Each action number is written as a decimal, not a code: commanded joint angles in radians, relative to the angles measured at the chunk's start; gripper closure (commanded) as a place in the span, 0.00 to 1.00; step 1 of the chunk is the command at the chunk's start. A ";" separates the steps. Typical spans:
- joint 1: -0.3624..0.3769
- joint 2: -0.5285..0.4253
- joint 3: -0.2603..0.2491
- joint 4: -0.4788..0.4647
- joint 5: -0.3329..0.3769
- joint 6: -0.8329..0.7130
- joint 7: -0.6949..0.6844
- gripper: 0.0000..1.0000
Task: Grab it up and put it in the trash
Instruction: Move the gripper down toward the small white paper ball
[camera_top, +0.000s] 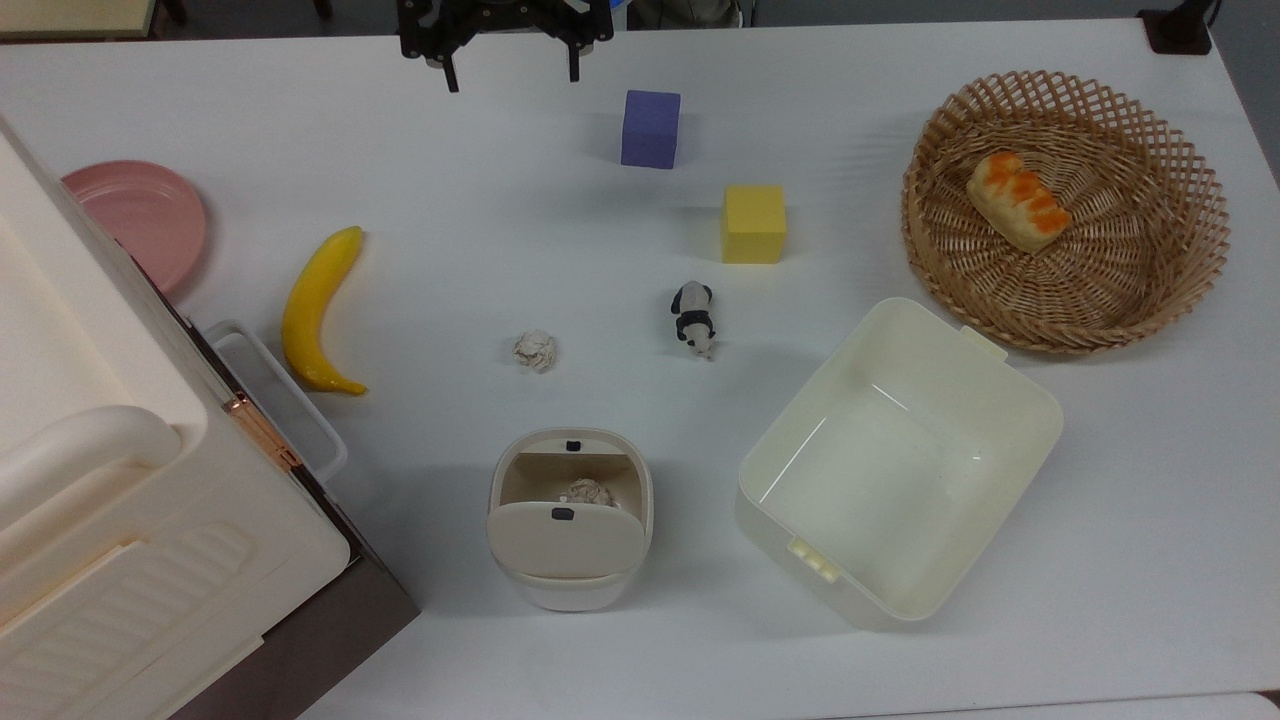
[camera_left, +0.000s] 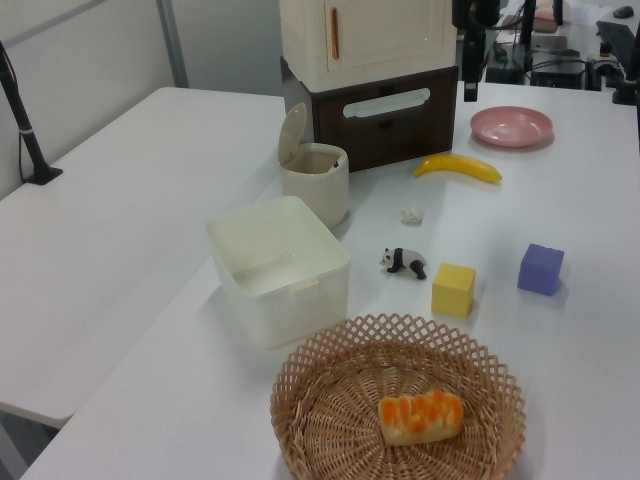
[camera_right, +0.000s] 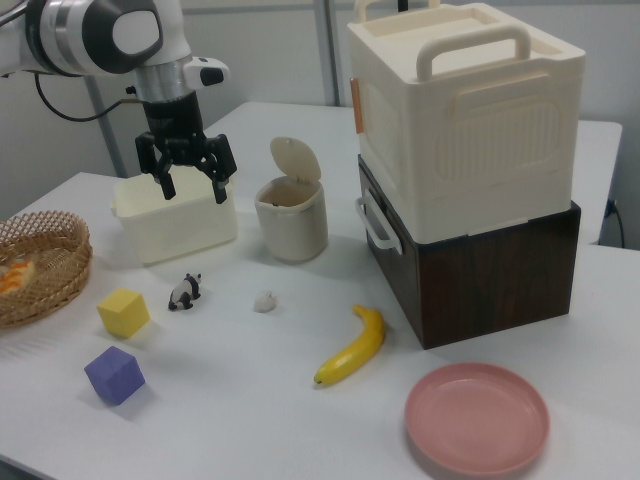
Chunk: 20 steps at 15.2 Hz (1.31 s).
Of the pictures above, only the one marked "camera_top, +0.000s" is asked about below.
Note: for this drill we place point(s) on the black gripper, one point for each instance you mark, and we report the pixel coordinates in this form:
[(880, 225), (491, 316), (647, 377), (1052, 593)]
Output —
[(500, 10)]

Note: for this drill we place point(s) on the beige trash bin lid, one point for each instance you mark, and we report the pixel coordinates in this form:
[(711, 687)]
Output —
[(565, 540)]

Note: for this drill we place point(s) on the beige trash bin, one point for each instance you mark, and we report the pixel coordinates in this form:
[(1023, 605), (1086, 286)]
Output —
[(570, 590)]

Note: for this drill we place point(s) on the purple foam cube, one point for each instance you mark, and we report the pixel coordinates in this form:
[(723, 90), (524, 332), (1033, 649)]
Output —
[(650, 128)]

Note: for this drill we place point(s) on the crumpled white paper ball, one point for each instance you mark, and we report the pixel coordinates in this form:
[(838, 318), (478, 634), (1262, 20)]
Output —
[(535, 350)]

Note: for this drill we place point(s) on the yellow foam cube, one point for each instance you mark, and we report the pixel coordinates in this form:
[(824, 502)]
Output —
[(754, 224)]

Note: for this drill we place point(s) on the toy panda figurine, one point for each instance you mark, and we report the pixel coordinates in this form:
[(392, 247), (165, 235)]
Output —
[(693, 318)]

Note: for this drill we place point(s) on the yellow banana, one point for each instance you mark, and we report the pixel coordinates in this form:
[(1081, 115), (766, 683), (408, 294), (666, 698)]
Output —
[(312, 310)]

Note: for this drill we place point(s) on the pink plate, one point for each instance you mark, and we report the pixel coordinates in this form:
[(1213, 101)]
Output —
[(150, 215)]

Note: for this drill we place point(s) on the clear plastic container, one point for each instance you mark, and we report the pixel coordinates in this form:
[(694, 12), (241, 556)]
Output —
[(290, 400)]

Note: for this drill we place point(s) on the wooden side table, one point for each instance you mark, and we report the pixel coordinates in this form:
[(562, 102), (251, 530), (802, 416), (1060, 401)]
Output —
[(70, 15)]

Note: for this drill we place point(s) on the orange glazed bread loaf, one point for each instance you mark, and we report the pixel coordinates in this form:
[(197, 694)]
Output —
[(1018, 200)]

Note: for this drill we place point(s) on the cream plastic storage box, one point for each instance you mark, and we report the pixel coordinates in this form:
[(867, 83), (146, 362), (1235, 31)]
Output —
[(900, 470)]

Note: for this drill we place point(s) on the cream toy cabinet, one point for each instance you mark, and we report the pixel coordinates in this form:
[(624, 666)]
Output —
[(120, 500)]

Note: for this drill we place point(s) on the black table clamp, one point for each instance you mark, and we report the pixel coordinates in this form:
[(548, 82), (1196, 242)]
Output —
[(1180, 28)]

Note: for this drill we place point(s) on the woven wicker basket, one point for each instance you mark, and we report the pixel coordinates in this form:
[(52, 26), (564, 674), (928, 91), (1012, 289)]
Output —
[(1150, 280)]

